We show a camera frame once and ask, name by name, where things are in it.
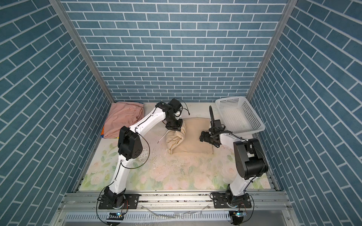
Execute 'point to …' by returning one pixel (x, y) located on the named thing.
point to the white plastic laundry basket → (238, 115)
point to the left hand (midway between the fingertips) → (181, 130)
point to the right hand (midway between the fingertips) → (204, 137)
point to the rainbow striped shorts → (102, 133)
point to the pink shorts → (122, 114)
